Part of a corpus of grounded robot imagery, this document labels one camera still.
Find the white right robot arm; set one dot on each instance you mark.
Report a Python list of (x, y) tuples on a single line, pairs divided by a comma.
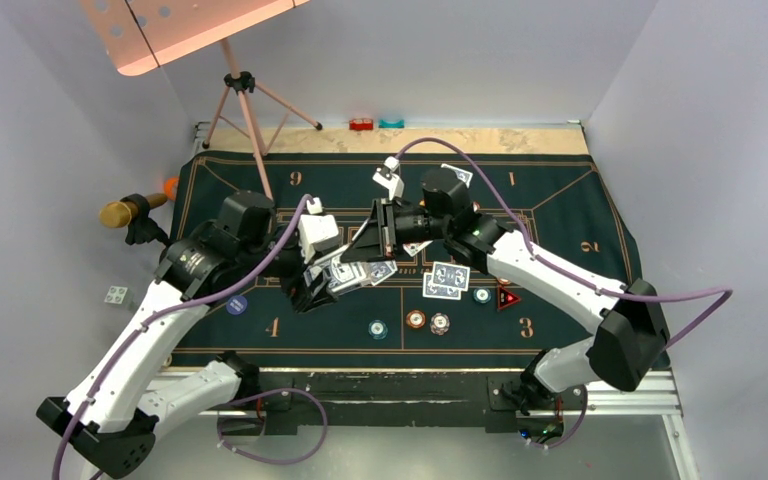
[(628, 331)]

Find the black red all-in triangle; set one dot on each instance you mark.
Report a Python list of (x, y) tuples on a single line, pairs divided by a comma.
[(506, 297)]

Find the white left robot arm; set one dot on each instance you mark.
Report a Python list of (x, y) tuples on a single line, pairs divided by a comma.
[(111, 418)]

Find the blue white card deck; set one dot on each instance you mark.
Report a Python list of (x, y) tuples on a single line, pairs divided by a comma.
[(338, 278)]

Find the gold microphone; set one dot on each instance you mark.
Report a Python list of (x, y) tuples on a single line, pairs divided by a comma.
[(121, 213)]

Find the red block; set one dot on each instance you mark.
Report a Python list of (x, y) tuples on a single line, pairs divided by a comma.
[(361, 124)]

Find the aluminium rail frame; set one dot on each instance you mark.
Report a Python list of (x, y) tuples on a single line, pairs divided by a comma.
[(622, 391)]

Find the purple small blind button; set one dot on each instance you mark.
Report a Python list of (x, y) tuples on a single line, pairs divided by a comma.
[(236, 304)]

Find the white pink chip stack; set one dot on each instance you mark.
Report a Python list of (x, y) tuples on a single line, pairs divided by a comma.
[(439, 324)]

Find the teal block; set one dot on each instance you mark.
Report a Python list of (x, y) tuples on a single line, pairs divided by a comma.
[(391, 123)]

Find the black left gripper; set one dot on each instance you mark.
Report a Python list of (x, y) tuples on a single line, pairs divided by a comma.
[(302, 296)]

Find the white left camera box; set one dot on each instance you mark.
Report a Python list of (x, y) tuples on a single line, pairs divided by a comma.
[(318, 231)]

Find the green poker mat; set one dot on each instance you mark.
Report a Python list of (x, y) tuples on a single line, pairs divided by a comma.
[(562, 198)]

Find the orange yellow chip stack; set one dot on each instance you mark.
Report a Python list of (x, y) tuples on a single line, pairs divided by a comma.
[(415, 319)]

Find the blue playing card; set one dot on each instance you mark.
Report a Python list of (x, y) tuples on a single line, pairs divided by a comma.
[(380, 271), (450, 275), (463, 175), (438, 292)]

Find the grey lego brick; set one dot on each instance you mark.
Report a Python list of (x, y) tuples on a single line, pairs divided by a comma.
[(118, 296)]

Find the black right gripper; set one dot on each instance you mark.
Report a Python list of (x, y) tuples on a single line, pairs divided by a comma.
[(380, 236)]

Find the pink music stand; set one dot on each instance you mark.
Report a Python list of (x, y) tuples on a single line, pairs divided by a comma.
[(141, 36)]

